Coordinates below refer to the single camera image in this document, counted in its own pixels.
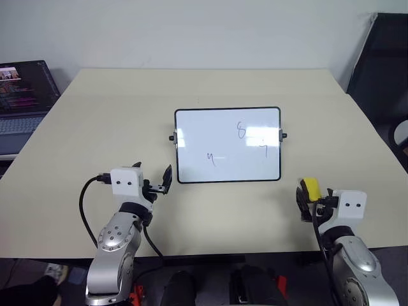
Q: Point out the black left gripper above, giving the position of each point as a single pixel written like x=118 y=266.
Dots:
x=150 y=191

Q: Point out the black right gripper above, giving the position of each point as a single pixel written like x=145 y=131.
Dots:
x=326 y=201

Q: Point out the yellow whiteboard eraser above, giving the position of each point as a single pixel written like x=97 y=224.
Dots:
x=312 y=189

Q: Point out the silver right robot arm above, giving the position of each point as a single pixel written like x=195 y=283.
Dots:
x=357 y=264

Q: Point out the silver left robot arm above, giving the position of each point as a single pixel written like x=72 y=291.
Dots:
x=111 y=242

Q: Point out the small black-framed whiteboard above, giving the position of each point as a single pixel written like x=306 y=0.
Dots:
x=226 y=146

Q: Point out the red plastic part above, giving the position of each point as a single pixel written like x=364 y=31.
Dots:
x=138 y=293
x=281 y=281

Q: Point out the black and white stool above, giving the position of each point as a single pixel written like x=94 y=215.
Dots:
x=400 y=135

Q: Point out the dark rounded shape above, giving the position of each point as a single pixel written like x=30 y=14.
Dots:
x=178 y=288

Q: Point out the grey sneaker shoe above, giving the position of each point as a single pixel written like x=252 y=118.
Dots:
x=56 y=272

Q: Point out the open laptop computer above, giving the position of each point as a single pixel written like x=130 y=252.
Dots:
x=22 y=102

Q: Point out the black office chair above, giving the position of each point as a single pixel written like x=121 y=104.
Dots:
x=379 y=63

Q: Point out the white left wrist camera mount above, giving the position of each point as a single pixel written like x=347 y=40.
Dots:
x=126 y=185

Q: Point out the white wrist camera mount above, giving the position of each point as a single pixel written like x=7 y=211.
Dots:
x=126 y=185
x=350 y=204

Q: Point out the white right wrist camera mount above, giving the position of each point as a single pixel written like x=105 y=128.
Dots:
x=350 y=204

